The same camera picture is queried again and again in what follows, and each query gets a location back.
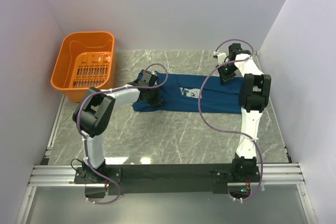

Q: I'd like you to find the aluminium frame rail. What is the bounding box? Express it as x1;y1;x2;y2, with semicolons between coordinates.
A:
17;99;317;223

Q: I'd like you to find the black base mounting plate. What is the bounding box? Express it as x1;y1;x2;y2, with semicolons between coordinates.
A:
74;164;260;196

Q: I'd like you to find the blue mickey mouse t-shirt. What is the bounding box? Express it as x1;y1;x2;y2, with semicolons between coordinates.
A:
132;73;243;114

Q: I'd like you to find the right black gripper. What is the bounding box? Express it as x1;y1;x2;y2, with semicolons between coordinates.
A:
215;62;237;86

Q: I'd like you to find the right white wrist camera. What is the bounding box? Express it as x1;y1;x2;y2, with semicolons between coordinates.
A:
213;51;227;65

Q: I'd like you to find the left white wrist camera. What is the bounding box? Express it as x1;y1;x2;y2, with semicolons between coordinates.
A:
143;70;155;78

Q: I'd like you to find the orange plastic basket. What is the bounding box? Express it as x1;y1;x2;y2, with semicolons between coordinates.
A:
50;31;117;103

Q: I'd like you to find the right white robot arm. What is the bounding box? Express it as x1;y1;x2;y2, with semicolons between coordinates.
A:
213;43;271;182

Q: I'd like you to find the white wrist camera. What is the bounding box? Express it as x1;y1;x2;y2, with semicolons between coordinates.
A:
213;51;227;65
143;70;155;78

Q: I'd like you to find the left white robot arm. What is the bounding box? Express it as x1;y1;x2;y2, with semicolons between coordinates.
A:
72;71;162;183

